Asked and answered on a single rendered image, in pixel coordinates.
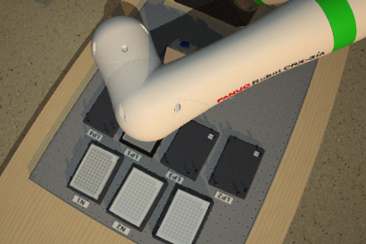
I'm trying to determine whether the beige button panel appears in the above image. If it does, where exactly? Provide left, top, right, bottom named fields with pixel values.
left=159, top=38, right=201, bottom=64

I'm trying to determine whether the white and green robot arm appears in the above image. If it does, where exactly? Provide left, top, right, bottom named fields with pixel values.
left=91, top=0, right=366, bottom=141

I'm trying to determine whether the white label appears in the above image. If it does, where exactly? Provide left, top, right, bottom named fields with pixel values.
left=124, top=149, right=141, bottom=161
left=87, top=129, right=103, bottom=141
left=165, top=171, right=184, bottom=184
left=214, top=191, right=233, bottom=204
left=72, top=195, right=89, bottom=208

